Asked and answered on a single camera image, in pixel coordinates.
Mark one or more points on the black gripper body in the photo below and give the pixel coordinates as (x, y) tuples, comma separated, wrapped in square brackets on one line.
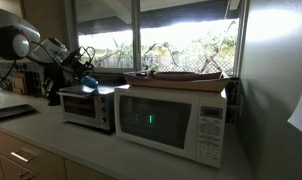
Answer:
[(79, 65)]

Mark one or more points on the blue plastic bowl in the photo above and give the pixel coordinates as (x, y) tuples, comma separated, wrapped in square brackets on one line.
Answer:
[(90, 82)]

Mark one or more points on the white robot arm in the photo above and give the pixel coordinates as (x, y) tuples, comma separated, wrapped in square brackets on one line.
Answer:
[(11, 36)]

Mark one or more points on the black coffee maker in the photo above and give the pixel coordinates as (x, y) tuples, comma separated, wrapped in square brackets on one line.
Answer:
[(52, 91)]

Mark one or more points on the silver toaster oven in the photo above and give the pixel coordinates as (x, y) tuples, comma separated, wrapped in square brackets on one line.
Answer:
[(86, 106)]

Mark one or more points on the black flat tray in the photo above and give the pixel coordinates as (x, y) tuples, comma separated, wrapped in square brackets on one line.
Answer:
[(11, 111)]

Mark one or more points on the white microwave oven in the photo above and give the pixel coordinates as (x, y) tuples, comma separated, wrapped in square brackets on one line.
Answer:
[(164, 126)]

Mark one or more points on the wooden serving tray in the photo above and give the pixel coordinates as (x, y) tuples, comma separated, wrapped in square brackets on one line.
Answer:
[(191, 84)]

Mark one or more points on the window with white frame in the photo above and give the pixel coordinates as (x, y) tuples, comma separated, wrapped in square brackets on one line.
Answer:
[(136, 33)]

